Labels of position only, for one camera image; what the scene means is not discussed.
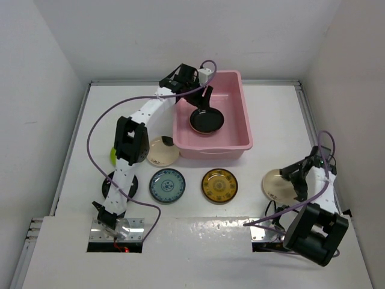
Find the cream plate with black patch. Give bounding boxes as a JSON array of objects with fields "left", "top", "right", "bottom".
[{"left": 147, "top": 135, "right": 180, "bottom": 167}]

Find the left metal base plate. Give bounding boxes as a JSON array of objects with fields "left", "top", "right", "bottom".
[{"left": 88, "top": 218, "right": 144, "bottom": 243}]

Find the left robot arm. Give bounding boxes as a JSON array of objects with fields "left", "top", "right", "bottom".
[{"left": 93, "top": 63, "right": 217, "bottom": 230}]

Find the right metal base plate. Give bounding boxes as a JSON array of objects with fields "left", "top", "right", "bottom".
[{"left": 250, "top": 220, "right": 286, "bottom": 243}]

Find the yellow patterned plate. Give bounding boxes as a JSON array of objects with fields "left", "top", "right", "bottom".
[{"left": 201, "top": 168, "right": 239, "bottom": 204}]

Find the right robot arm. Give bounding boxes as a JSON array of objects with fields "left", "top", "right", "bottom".
[{"left": 262, "top": 146, "right": 349, "bottom": 267}]

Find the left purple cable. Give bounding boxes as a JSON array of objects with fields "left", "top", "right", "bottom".
[{"left": 87, "top": 60, "right": 218, "bottom": 243}]

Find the metal base plate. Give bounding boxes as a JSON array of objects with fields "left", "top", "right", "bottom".
[
  {"left": 250, "top": 220, "right": 286, "bottom": 243},
  {"left": 88, "top": 218, "right": 144, "bottom": 243}
]

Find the pink plastic bin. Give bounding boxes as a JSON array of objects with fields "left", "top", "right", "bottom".
[{"left": 173, "top": 70, "right": 253, "bottom": 160}]

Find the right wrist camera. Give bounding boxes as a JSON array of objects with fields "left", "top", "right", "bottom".
[{"left": 318, "top": 146, "right": 335, "bottom": 165}]

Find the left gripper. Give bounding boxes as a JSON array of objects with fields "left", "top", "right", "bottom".
[{"left": 183, "top": 76, "right": 211, "bottom": 109}]

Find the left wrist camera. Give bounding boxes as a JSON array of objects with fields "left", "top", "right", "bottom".
[{"left": 198, "top": 67, "right": 213, "bottom": 85}]

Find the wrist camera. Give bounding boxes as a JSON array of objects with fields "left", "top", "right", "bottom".
[
  {"left": 318, "top": 146, "right": 335, "bottom": 165},
  {"left": 198, "top": 67, "right": 213, "bottom": 85}
]

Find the black glossy plate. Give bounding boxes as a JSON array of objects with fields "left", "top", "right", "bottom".
[{"left": 189, "top": 108, "right": 224, "bottom": 134}]

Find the lime green plate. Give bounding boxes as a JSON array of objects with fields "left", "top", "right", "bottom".
[{"left": 109, "top": 147, "right": 116, "bottom": 166}]

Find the blue floral plate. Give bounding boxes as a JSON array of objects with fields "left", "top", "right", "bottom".
[{"left": 149, "top": 168, "right": 186, "bottom": 204}]

